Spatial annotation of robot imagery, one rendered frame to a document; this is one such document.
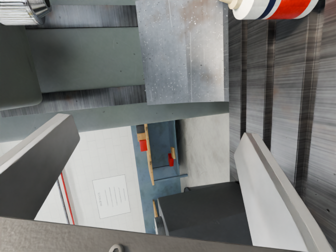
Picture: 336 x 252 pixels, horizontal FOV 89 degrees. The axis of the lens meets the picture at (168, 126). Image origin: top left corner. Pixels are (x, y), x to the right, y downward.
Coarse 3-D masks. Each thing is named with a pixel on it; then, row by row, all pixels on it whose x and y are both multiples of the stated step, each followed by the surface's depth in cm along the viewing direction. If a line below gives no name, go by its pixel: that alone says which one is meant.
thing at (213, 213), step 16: (192, 192) 37; (208, 192) 37; (224, 192) 36; (240, 192) 35; (160, 208) 33; (176, 208) 32; (192, 208) 31; (208, 208) 31; (224, 208) 30; (240, 208) 29; (160, 224) 30; (176, 224) 27; (192, 224) 27; (208, 224) 27; (224, 224) 28; (240, 224) 28; (224, 240) 28; (240, 240) 28
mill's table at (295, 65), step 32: (320, 0) 20; (256, 32) 28; (288, 32) 23; (320, 32) 20; (256, 64) 29; (288, 64) 23; (320, 64) 19; (256, 96) 30; (288, 96) 24; (320, 96) 20; (256, 128) 31; (288, 128) 25; (320, 128) 20; (288, 160) 25; (320, 160) 21; (320, 192) 21; (320, 224) 22
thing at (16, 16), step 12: (0, 0) 16; (12, 0) 17; (24, 0) 17; (0, 12) 17; (12, 12) 17; (24, 12) 17; (0, 24) 18; (12, 24) 19; (24, 24) 19; (36, 24) 19
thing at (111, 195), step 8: (112, 176) 459; (120, 176) 463; (96, 184) 453; (104, 184) 458; (112, 184) 463; (120, 184) 468; (96, 192) 458; (104, 192) 462; (112, 192) 467; (120, 192) 473; (96, 200) 462; (104, 200) 467; (112, 200) 472; (120, 200) 477; (128, 200) 483; (104, 208) 472; (112, 208) 477; (120, 208) 482; (128, 208) 487; (104, 216) 476
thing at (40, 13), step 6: (30, 0) 17; (36, 0) 18; (42, 0) 18; (48, 0) 19; (36, 6) 18; (42, 6) 18; (48, 6) 19; (36, 12) 18; (42, 12) 19; (48, 12) 19
